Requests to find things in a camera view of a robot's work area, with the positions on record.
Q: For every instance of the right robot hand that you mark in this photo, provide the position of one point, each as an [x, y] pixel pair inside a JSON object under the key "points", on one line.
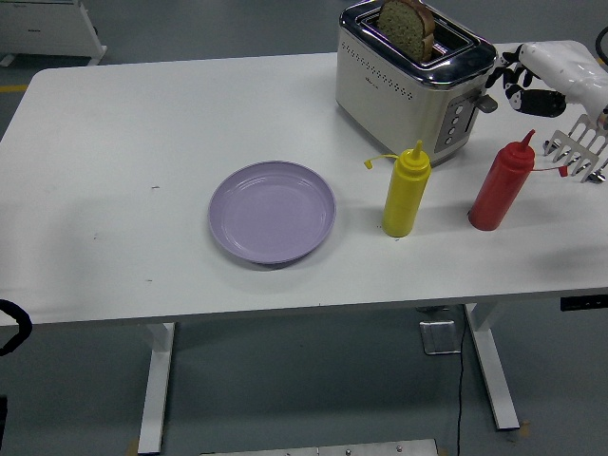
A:
{"points": [[565, 71]]}

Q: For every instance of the bread slice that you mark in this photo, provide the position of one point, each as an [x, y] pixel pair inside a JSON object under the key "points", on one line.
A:
{"points": [[404, 26]]}

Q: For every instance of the cream and chrome toaster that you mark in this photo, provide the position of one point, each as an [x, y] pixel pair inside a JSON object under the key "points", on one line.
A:
{"points": [[389, 95]]}

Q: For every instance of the purple plate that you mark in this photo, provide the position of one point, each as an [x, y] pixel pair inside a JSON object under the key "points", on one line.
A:
{"points": [[271, 214]]}

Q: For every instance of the metal toast rack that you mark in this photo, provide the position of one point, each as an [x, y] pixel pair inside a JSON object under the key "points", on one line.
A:
{"points": [[582, 142]]}

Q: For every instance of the red squeeze bottle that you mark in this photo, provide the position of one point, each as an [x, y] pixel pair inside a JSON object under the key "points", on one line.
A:
{"points": [[499, 190]]}

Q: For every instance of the yellow squeeze bottle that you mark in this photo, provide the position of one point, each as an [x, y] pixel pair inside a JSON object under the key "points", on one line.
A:
{"points": [[404, 199]]}

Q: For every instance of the black table control panel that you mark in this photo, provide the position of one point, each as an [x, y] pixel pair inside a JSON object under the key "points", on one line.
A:
{"points": [[584, 303]]}

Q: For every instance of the metal floor box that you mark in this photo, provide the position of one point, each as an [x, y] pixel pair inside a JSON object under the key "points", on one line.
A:
{"points": [[439, 337]]}

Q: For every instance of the white table leg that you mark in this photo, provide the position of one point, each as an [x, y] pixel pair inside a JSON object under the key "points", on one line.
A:
{"points": [[494, 370], [157, 380]]}

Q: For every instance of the white cabinet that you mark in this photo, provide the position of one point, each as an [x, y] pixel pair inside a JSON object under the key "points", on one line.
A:
{"points": [[47, 28]]}

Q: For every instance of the grey metal base plate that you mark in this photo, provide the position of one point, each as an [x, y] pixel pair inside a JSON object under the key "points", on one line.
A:
{"points": [[318, 449]]}

